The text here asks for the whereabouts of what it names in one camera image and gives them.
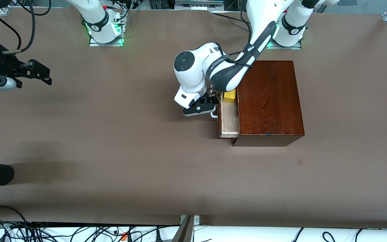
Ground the dark diagonal beam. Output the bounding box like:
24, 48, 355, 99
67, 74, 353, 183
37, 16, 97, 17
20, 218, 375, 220
172, 215, 194, 242

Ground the brown wooden cabinet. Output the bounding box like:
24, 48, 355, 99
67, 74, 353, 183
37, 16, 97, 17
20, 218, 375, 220
231, 60, 305, 147

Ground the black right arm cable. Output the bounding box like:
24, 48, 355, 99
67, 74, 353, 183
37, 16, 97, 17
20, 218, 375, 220
10, 0, 51, 54
0, 7, 23, 51

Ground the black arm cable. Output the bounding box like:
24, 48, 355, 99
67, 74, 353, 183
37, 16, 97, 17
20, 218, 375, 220
227, 20, 258, 66
10, 0, 51, 54
0, 7, 23, 51

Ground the aluminium bracket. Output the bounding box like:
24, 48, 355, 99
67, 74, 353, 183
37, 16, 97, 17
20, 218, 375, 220
180, 215, 200, 232

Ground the yellow block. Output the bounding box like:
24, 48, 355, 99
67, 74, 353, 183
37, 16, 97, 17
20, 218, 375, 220
223, 89, 237, 103

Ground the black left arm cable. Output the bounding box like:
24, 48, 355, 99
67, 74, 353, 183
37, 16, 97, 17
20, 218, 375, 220
227, 20, 258, 66

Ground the black looped cable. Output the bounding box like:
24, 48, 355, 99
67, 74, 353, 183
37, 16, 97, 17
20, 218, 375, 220
0, 206, 29, 232

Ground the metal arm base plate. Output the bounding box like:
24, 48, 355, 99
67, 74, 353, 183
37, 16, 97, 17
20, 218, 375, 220
89, 10, 125, 47
265, 17, 302, 50

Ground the black cable on table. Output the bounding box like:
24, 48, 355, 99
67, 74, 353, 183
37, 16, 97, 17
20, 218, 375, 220
212, 12, 248, 24

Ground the grey power strip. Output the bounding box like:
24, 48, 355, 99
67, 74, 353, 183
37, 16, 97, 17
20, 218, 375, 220
174, 0, 224, 11

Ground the wooden drawer with white handle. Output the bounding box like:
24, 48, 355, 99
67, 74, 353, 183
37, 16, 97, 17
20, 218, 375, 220
210, 89, 240, 138

